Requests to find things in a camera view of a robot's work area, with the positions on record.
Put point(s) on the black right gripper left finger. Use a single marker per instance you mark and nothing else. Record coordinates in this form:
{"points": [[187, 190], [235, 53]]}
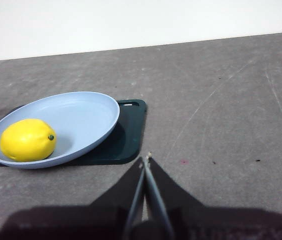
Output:
{"points": [[93, 220]]}

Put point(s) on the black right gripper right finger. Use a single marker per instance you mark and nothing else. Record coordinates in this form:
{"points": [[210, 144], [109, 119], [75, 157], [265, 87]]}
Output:
{"points": [[201, 222]]}

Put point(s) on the light blue round plate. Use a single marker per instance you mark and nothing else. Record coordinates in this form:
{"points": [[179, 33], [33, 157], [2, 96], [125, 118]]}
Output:
{"points": [[81, 117]]}

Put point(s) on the yellow lemon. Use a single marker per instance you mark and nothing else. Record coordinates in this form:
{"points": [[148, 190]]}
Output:
{"points": [[26, 140]]}

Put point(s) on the dark green rectangular tray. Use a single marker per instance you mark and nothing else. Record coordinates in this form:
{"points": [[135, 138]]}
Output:
{"points": [[128, 135]]}

